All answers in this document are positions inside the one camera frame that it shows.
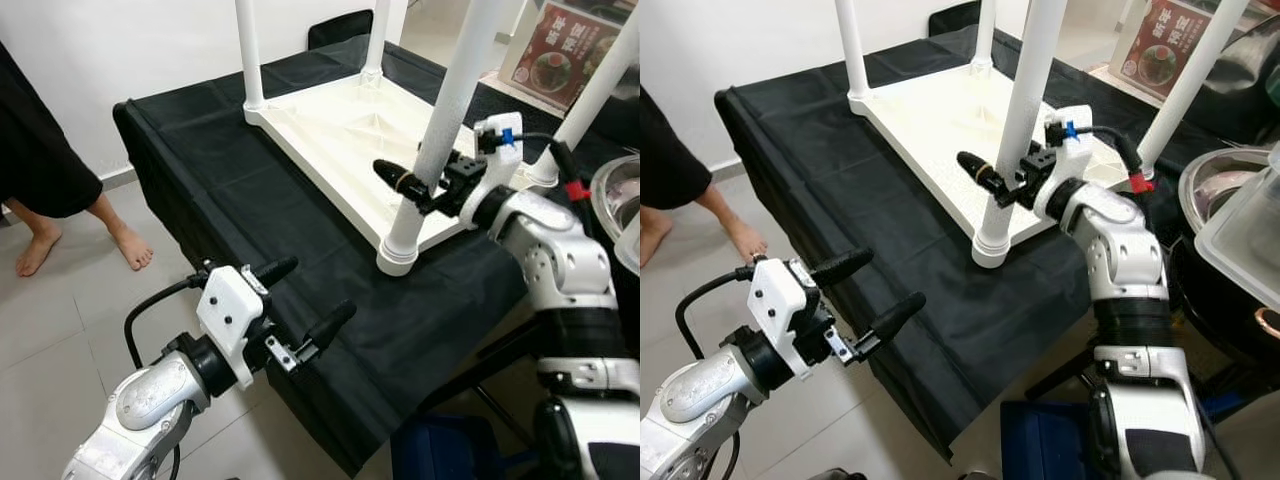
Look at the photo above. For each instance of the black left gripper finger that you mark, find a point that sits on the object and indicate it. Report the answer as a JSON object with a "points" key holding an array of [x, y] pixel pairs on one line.
{"points": [[842, 267], [275, 273], [892, 322], [328, 328]]}

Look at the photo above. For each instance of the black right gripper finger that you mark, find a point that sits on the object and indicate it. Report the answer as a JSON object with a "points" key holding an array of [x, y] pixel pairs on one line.
{"points": [[985, 177], [402, 184]]}

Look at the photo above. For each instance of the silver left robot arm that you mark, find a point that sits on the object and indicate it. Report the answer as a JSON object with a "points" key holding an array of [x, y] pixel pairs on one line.
{"points": [[150, 400], [700, 390]]}

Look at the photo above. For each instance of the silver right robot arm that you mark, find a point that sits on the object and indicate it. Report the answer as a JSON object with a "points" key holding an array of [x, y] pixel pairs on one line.
{"points": [[1125, 260], [560, 260]]}

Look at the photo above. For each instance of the black tablecloth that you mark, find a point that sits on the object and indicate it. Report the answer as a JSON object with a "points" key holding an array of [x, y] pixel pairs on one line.
{"points": [[250, 230], [850, 230]]}

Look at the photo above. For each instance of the clear bin orange lid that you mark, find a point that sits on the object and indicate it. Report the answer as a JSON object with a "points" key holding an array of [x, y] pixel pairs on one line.
{"points": [[1115, 70]]}

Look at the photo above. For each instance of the red food poster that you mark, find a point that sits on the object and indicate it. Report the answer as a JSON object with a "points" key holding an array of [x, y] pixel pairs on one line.
{"points": [[1165, 50], [560, 55]]}

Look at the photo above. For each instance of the shiny black round container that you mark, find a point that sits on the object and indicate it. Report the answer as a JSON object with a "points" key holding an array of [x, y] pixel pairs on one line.
{"points": [[622, 105], [1245, 80]]}

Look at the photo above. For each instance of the barefoot person black shorts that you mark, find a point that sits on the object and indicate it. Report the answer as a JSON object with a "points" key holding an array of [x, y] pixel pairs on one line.
{"points": [[665, 160], [40, 150]]}

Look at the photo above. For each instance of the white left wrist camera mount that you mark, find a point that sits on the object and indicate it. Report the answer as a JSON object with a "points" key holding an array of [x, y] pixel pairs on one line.
{"points": [[780, 305], [228, 310]]}

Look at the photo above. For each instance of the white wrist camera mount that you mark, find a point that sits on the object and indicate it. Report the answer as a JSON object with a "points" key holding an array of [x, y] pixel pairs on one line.
{"points": [[780, 305], [1075, 135], [228, 310], [500, 140]]}

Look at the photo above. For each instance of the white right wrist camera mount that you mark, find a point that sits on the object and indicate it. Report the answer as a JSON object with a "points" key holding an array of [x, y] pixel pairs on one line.
{"points": [[1075, 135], [500, 140]]}

